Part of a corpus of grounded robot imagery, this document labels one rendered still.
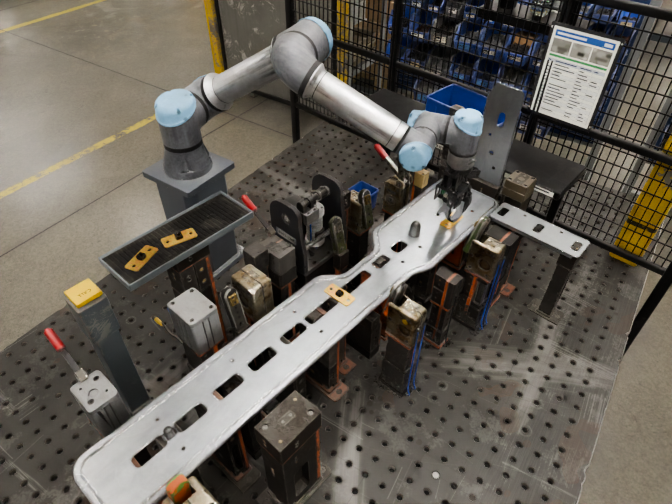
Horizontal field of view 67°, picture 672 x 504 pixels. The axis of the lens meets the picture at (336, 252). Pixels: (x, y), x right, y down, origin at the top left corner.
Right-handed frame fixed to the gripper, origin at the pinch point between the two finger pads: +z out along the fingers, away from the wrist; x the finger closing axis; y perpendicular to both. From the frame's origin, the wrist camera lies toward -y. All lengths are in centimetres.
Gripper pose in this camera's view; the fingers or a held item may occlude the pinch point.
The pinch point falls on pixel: (452, 215)
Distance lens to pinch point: 160.4
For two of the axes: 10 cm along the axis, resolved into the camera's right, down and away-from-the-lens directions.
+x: 7.4, 4.7, -4.8
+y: -6.7, 5.1, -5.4
